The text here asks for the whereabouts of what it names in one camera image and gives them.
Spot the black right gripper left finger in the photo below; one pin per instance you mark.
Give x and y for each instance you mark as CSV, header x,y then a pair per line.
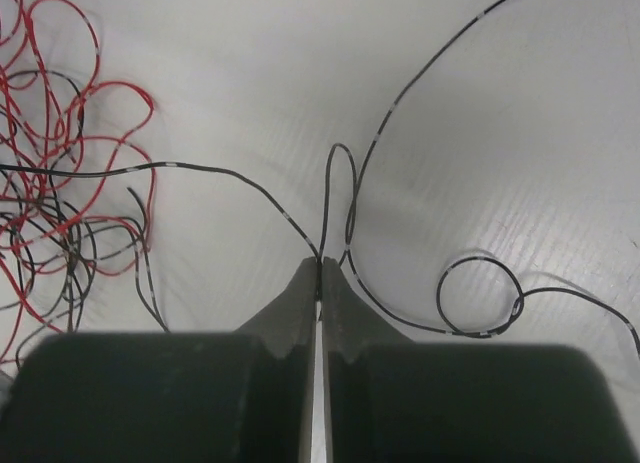
x,y
238,396

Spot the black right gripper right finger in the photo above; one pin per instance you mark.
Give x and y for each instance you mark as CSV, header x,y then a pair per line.
x,y
391,399

